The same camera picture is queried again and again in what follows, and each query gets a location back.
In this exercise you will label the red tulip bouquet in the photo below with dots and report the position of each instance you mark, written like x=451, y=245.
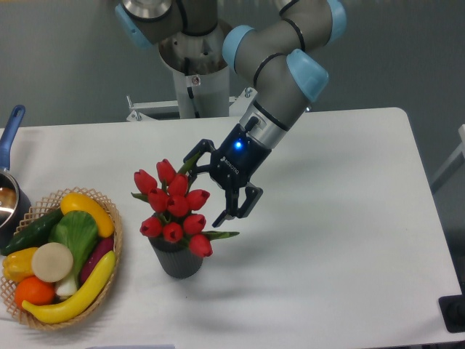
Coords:
x=176, y=219

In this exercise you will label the green cucumber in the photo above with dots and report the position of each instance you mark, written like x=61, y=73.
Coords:
x=34, y=234

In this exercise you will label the dark grey ribbed vase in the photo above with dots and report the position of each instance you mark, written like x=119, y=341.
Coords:
x=171, y=248

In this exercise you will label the yellow bell pepper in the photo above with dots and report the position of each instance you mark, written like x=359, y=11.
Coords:
x=17, y=266

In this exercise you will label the white metal base frame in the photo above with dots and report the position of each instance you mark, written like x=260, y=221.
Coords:
x=167, y=110

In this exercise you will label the woven wicker basket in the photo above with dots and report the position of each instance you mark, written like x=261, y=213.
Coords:
x=45, y=206

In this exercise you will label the blue handled saucepan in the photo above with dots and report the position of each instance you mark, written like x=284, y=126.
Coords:
x=14, y=202

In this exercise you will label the yellow banana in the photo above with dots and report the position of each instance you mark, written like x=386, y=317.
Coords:
x=81, y=300

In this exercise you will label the orange fruit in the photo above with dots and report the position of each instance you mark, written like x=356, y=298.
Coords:
x=35, y=291

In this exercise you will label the beige round disc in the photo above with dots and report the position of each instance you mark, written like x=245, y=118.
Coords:
x=52, y=262

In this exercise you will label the yellow squash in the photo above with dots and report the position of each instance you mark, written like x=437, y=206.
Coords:
x=80, y=202

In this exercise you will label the white frame at right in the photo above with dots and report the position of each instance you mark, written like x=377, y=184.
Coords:
x=450, y=166

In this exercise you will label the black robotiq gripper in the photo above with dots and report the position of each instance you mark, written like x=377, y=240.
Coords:
x=231, y=167

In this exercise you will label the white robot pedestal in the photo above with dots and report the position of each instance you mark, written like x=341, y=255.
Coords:
x=203, y=96

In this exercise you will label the green bok choy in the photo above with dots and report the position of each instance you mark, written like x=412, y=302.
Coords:
x=77, y=230

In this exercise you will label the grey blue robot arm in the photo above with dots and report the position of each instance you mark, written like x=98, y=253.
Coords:
x=201, y=51

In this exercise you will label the black box at table edge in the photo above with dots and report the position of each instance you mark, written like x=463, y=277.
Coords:
x=452, y=309

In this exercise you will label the purple eggplant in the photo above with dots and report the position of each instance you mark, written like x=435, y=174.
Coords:
x=102, y=247

